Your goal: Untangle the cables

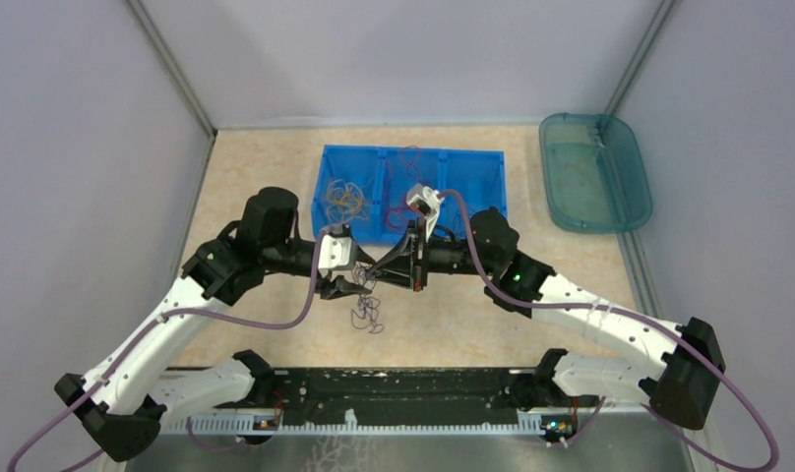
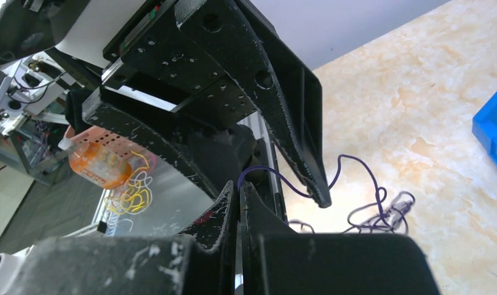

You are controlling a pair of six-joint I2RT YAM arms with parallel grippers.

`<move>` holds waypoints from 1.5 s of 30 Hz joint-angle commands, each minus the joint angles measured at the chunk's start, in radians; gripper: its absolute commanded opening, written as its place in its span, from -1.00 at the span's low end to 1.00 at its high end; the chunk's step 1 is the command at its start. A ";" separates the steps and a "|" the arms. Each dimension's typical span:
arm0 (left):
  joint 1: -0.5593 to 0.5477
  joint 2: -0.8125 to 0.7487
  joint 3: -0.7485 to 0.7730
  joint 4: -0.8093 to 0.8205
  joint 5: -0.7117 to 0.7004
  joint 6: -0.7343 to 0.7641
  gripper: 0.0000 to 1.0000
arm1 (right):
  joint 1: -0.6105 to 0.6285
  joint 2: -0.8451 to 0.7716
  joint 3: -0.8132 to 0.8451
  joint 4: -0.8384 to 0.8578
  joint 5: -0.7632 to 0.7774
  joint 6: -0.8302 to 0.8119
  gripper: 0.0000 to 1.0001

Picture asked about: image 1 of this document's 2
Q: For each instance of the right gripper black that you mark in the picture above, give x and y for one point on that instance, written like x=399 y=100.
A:
x=405 y=256

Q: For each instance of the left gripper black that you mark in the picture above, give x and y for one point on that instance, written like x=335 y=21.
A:
x=340 y=286

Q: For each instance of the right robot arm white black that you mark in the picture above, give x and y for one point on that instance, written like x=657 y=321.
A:
x=642 y=347

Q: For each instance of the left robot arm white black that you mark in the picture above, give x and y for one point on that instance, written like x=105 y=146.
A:
x=123 y=403

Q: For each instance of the teal translucent plastic tray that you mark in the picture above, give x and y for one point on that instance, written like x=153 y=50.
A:
x=594 y=177

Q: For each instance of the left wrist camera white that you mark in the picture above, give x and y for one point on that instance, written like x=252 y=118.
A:
x=337 y=248

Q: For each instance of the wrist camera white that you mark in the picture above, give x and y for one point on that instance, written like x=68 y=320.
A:
x=337 y=248
x=427 y=202

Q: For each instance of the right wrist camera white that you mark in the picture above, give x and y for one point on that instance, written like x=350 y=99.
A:
x=427 y=202

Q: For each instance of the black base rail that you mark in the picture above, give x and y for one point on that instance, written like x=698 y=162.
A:
x=408 y=397

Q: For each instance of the white slotted cable duct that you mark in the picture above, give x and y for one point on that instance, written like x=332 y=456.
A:
x=264 y=423

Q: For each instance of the aluminium rail right side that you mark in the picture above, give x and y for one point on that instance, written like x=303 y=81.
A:
x=652 y=312

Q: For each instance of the aluminium frame post left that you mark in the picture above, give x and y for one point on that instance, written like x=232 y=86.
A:
x=167 y=60

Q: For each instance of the aluminium frame post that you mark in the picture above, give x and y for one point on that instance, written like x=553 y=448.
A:
x=662 y=15
x=167 y=60

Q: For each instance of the aluminium frame post right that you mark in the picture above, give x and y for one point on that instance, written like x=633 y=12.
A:
x=662 y=15

